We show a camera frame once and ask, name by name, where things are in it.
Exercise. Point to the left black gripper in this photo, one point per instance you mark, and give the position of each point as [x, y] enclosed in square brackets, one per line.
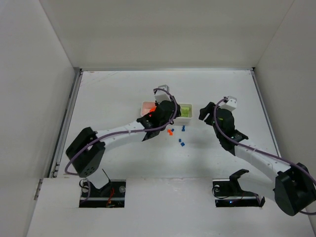
[167, 108]

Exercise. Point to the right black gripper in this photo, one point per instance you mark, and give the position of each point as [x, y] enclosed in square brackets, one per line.
[213, 113]

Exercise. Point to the orange round lego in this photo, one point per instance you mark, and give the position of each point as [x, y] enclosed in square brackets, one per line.
[152, 110]

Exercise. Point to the green 2x4 lego brick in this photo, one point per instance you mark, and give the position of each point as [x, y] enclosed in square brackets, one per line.
[185, 111]

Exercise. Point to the small orange lego pair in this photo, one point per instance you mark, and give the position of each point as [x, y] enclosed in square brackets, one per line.
[170, 132]

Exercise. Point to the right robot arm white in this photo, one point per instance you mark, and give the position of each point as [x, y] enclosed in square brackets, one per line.
[290, 185]

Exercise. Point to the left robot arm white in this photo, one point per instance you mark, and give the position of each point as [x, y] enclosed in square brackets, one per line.
[86, 151]

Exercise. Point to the white three-compartment tray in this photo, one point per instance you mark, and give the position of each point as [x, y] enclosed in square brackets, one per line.
[146, 106]

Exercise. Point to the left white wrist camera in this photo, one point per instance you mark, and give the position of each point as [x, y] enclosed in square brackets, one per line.
[161, 95]

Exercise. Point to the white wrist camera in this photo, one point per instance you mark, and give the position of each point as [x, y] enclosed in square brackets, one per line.
[161, 95]
[229, 103]

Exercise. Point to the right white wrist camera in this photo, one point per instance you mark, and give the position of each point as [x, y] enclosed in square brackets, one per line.
[229, 103]

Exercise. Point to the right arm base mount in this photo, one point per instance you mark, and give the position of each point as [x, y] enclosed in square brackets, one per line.
[228, 193]

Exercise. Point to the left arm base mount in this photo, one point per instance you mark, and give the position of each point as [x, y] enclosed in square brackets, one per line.
[111, 195]

